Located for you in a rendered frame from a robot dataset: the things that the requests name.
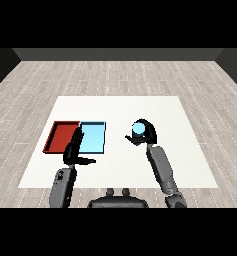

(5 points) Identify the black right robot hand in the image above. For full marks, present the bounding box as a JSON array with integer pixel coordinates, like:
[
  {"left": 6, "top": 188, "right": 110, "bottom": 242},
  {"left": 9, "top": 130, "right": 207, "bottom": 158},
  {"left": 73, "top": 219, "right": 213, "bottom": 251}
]
[{"left": 124, "top": 118, "right": 158, "bottom": 147}]

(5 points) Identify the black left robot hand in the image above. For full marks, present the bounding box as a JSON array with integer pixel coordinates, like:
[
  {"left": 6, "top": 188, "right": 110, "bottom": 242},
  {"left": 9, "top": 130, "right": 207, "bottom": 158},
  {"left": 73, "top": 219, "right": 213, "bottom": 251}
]
[{"left": 62, "top": 126, "right": 97, "bottom": 169}]

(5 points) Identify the small blue can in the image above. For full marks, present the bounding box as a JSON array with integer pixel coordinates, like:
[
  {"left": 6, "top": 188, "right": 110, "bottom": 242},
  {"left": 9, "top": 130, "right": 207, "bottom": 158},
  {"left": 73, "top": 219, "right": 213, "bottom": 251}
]
[{"left": 131, "top": 121, "right": 148, "bottom": 139}]

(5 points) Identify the dark grey robot body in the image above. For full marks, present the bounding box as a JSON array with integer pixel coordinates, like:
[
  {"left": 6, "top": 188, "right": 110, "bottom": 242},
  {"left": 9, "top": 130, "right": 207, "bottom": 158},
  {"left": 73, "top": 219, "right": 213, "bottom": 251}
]
[{"left": 86, "top": 188, "right": 150, "bottom": 209}]

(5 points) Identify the red shallow open box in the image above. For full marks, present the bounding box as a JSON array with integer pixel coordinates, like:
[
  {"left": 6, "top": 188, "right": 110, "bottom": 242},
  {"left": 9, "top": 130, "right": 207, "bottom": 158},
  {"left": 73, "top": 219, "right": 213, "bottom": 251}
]
[{"left": 42, "top": 120, "right": 82, "bottom": 155}]

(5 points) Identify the light blue shallow open box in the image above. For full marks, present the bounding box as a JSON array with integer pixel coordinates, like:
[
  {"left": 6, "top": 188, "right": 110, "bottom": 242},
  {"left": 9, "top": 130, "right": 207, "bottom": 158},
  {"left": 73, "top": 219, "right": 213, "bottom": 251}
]
[{"left": 77, "top": 120, "right": 107, "bottom": 155}]

